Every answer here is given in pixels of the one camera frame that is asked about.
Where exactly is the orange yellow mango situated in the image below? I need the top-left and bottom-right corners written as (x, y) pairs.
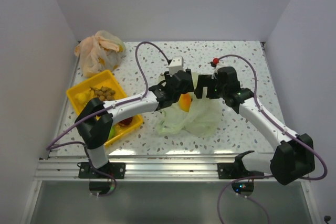
top-left (178, 93), bottom-right (192, 112)

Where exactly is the green knotted plastic bag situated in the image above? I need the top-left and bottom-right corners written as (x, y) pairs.
top-left (156, 70), bottom-right (223, 138)

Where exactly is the dark red apple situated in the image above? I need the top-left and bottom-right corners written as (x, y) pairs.
top-left (118, 117), bottom-right (133, 127)

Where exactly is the bunch of longan fruit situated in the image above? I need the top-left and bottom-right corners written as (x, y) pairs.
top-left (90, 86), bottom-right (115, 102)

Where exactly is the green apple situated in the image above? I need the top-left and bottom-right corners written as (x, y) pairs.
top-left (108, 126), bottom-right (116, 139)

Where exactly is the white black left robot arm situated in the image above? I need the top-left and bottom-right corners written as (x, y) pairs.
top-left (74, 69), bottom-right (194, 178)

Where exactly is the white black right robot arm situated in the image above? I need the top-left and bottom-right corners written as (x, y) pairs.
top-left (194, 67), bottom-right (315, 185)

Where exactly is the orange plastic bag with fruit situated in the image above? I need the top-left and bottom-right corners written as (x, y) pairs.
top-left (74, 30), bottom-right (126, 78)

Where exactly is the yellow plastic tray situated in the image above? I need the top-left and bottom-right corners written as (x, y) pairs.
top-left (66, 70), bottom-right (143, 147)

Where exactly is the yellow pear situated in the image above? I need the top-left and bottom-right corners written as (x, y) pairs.
top-left (75, 92), bottom-right (90, 105)

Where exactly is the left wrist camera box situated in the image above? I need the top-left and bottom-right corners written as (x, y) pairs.
top-left (168, 56), bottom-right (184, 76)

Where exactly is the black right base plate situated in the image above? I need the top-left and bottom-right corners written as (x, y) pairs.
top-left (217, 163), bottom-right (264, 179)

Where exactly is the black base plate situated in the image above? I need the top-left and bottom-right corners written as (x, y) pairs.
top-left (217, 163), bottom-right (264, 179)
top-left (77, 162), bottom-right (126, 179)

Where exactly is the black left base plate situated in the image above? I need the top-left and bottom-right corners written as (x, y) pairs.
top-left (77, 162), bottom-right (126, 179)

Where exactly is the aluminium rail frame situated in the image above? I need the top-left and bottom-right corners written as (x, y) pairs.
top-left (33, 40), bottom-right (320, 224)

